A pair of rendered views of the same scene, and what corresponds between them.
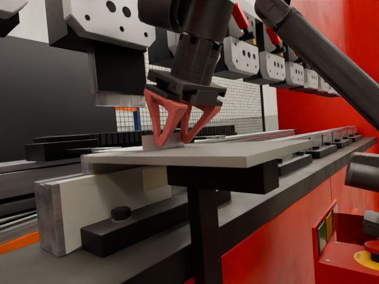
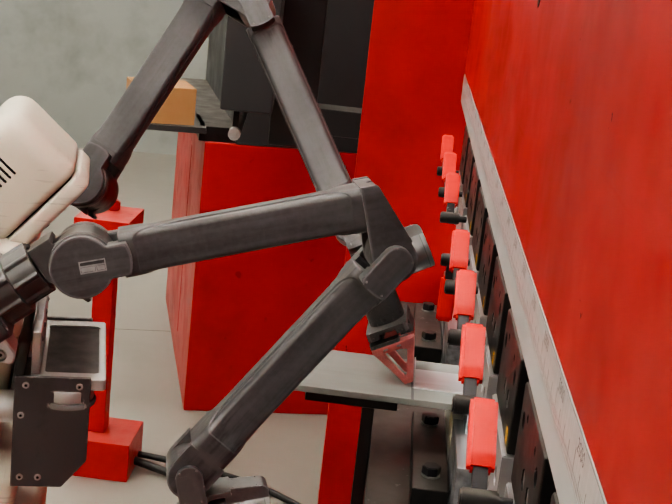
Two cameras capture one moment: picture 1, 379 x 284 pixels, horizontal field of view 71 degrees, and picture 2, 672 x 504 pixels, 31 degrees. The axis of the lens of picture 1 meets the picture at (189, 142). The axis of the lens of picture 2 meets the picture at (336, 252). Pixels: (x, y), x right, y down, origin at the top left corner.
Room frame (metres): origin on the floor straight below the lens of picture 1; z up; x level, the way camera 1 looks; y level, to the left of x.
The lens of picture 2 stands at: (1.73, -1.20, 1.65)
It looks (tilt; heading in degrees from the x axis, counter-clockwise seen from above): 14 degrees down; 142
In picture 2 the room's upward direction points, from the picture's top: 6 degrees clockwise
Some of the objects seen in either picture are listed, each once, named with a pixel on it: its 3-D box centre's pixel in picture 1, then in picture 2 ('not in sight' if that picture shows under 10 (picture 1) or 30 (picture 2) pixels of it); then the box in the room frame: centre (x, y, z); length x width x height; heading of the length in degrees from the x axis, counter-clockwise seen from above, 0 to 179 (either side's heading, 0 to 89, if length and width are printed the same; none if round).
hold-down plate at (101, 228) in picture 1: (171, 210); (428, 457); (0.45, 0.04, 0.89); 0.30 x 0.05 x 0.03; 139
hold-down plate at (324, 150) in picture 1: (322, 151); not in sight; (1.19, -0.59, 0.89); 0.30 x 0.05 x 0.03; 139
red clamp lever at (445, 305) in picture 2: not in sight; (451, 288); (0.54, -0.04, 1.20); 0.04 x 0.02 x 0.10; 49
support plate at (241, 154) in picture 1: (192, 151); (379, 377); (0.36, 0.00, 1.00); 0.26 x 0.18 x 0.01; 49
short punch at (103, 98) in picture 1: (119, 78); not in sight; (0.46, 0.11, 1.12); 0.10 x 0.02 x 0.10; 139
